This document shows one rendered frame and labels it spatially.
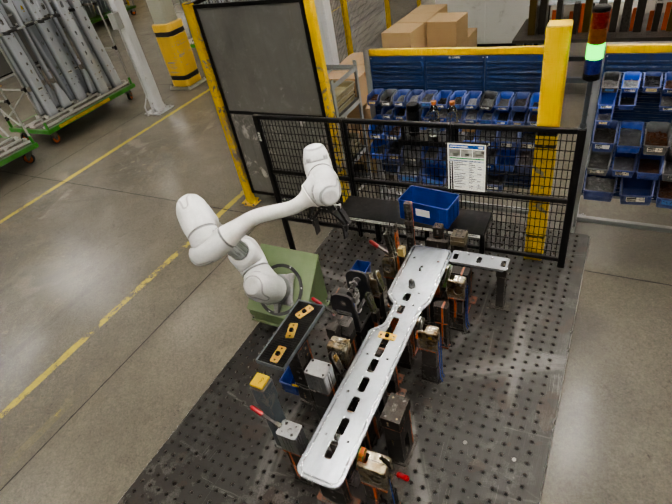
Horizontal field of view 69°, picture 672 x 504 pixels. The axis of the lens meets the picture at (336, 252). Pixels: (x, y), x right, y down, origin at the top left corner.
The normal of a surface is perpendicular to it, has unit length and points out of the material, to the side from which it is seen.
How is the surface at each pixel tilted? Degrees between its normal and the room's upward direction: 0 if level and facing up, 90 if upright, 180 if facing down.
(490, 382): 0
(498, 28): 90
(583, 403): 0
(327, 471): 0
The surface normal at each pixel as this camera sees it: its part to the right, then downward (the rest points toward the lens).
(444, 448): -0.16, -0.77
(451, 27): -0.52, 0.60
